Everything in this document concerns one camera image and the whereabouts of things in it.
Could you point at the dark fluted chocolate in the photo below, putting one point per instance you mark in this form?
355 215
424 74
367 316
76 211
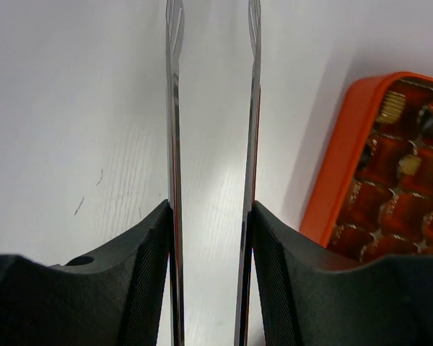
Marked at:
426 122

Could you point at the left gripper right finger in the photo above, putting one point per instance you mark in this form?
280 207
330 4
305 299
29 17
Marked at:
311 296

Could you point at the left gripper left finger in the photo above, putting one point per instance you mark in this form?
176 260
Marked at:
109 296

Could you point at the tan ridged chocolate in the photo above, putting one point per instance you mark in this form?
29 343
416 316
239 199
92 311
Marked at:
391 109

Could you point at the orange chocolate box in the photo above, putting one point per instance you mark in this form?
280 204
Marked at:
360 207

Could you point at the tan patterned cube chocolate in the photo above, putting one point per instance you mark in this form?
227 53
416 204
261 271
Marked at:
409 165

